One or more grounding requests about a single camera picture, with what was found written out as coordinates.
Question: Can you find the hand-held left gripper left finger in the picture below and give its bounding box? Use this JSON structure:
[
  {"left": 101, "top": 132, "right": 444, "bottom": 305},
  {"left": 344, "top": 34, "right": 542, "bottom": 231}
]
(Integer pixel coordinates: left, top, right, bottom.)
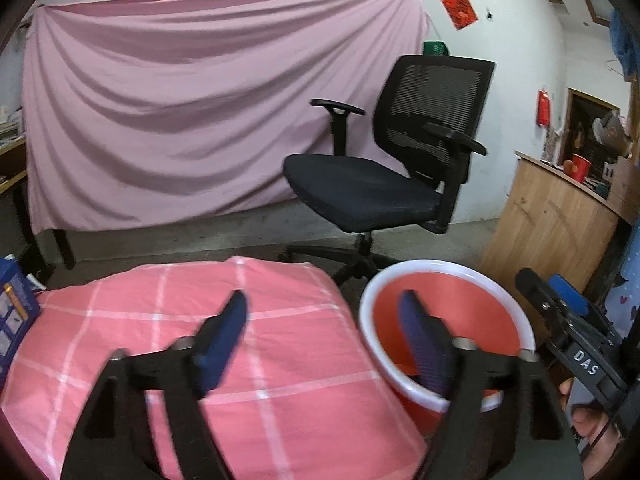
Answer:
[{"left": 60, "top": 290, "right": 249, "bottom": 480}]

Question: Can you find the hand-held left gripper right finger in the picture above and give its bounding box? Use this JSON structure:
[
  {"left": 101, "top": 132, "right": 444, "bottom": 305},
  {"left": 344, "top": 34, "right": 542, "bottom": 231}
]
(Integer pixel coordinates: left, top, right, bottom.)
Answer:
[{"left": 397, "top": 290, "right": 586, "bottom": 480}]

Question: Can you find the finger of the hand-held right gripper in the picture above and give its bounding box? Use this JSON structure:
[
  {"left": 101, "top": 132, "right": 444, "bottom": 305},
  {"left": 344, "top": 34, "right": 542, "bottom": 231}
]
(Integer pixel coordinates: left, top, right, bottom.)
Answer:
[
  {"left": 515, "top": 267, "right": 572, "bottom": 347},
  {"left": 547, "top": 274, "right": 622, "bottom": 347}
]

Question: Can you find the pink bin with white rim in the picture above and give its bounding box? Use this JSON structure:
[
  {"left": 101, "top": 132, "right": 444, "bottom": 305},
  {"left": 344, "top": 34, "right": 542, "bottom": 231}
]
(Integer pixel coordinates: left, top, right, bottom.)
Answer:
[{"left": 359, "top": 259, "right": 537, "bottom": 413}]

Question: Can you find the person's right hand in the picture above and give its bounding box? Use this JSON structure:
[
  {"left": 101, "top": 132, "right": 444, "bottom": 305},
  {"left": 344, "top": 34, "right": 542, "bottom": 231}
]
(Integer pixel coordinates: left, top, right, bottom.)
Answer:
[{"left": 557, "top": 378, "right": 628, "bottom": 479}]

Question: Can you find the wooden cabinet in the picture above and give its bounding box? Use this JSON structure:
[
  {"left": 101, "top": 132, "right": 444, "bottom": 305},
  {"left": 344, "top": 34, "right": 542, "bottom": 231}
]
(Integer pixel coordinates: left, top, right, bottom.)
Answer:
[{"left": 480, "top": 150, "right": 622, "bottom": 302}]

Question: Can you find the pink checked tablecloth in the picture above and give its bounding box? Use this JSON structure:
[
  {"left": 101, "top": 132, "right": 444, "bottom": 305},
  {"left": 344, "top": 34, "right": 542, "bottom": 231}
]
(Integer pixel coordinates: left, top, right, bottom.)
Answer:
[{"left": 0, "top": 256, "right": 431, "bottom": 480}]

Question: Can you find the black office chair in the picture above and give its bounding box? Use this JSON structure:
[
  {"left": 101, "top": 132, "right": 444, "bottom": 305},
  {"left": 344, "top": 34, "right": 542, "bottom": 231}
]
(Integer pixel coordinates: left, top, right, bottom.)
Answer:
[{"left": 282, "top": 55, "right": 496, "bottom": 286}]

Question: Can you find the black metal table leg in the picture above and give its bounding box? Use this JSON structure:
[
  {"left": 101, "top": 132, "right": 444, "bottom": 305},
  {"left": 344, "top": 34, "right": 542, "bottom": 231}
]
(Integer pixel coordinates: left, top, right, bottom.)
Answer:
[{"left": 30, "top": 227, "right": 77, "bottom": 270}]

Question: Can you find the blue cardboard box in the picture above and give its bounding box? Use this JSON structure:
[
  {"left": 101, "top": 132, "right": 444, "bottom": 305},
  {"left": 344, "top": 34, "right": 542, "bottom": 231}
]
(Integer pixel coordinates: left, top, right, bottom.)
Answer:
[{"left": 0, "top": 257, "right": 42, "bottom": 376}]

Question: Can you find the pink hanging sheet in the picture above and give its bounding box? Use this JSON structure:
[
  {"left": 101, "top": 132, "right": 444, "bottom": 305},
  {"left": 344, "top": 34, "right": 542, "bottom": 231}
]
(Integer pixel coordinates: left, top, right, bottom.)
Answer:
[{"left": 21, "top": 0, "right": 431, "bottom": 235}]

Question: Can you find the wooden shelf unit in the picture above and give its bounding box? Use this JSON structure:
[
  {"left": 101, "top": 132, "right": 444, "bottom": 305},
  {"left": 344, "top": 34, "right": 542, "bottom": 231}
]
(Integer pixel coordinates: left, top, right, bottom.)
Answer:
[{"left": 0, "top": 136, "right": 29, "bottom": 198}]

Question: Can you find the stack of books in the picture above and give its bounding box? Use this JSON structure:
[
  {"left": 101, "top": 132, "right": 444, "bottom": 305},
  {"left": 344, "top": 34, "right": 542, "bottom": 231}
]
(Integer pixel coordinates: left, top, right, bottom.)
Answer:
[{"left": 0, "top": 105, "right": 26, "bottom": 142}]

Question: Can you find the dark wooden frame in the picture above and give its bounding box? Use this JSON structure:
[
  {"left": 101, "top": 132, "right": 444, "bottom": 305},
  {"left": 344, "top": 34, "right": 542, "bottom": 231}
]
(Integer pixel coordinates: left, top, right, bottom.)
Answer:
[{"left": 557, "top": 87, "right": 622, "bottom": 167}]

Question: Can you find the red paper wall envelope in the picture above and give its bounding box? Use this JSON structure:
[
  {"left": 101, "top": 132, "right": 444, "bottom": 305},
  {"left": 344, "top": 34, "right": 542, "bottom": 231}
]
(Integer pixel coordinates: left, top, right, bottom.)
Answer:
[{"left": 433, "top": 0, "right": 479, "bottom": 32}]

